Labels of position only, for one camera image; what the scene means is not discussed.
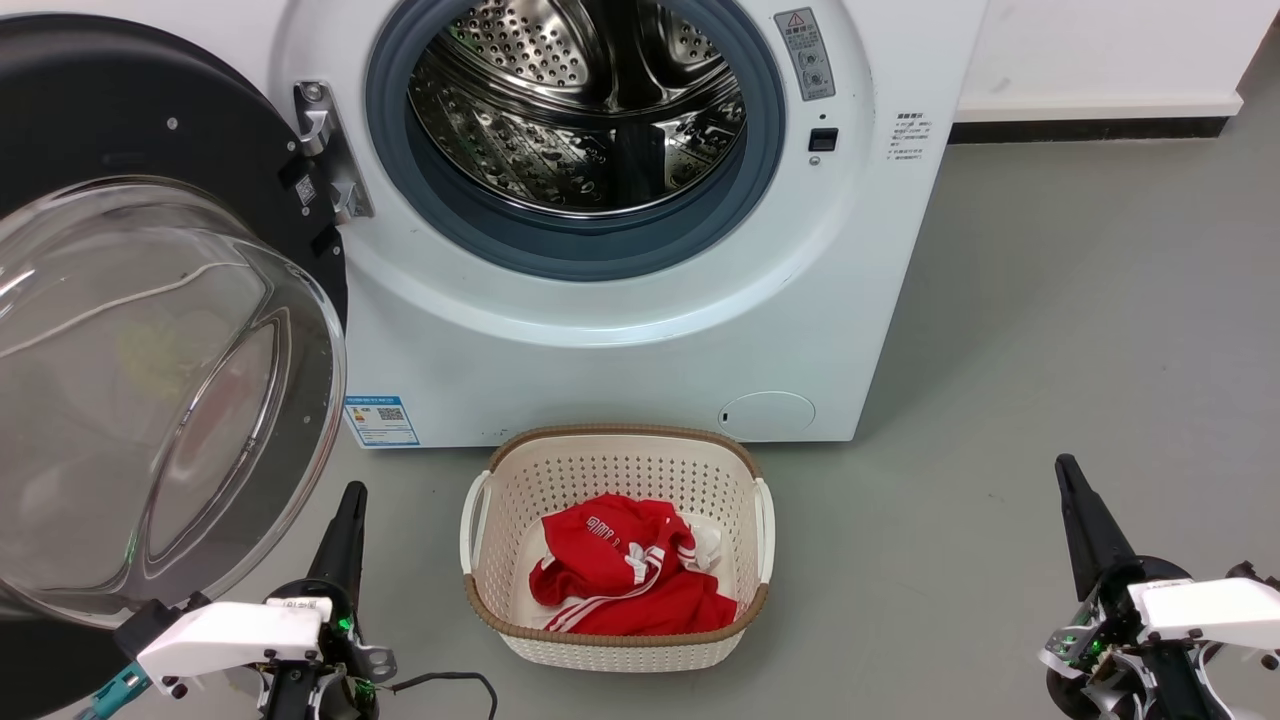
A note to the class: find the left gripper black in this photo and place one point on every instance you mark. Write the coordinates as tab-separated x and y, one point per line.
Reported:
345	690

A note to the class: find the blue energy label sticker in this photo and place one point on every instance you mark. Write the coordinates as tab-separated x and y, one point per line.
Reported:
382	421

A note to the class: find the perforated steel washer drum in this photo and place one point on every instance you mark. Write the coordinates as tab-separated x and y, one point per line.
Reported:
560	130

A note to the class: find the metal door hinge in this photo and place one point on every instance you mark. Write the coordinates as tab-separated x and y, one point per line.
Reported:
325	140

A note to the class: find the red white-striped garment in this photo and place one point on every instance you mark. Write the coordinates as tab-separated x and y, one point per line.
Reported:
620	590

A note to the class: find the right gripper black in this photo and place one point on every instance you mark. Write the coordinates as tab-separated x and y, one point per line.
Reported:
1105	655

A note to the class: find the right white wrist camera housing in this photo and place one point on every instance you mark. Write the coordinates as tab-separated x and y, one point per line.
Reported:
1215	610

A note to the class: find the white front-load washing machine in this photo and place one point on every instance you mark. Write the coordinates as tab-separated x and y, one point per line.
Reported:
650	380

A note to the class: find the left white wrist camera housing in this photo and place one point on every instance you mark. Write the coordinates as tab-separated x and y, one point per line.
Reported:
230	635

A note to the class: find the white garment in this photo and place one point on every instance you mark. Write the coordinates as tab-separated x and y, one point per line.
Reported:
708	546

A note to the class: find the small printed text label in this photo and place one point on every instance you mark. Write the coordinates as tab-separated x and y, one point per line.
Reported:
910	138

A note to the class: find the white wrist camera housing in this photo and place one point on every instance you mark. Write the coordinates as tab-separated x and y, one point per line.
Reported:
1215	610
230	635

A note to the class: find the black door latch socket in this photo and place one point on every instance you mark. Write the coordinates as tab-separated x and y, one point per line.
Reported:
822	140

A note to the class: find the cream plastic laundry basket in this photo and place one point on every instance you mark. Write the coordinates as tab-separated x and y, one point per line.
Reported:
610	470

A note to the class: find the grey warning sticker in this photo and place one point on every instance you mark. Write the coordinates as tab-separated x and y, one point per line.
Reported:
805	55

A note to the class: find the black round glass washer door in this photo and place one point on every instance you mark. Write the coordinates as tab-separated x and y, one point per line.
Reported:
150	400

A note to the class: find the round white filter cover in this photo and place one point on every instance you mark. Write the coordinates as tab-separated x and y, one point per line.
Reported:
767	415

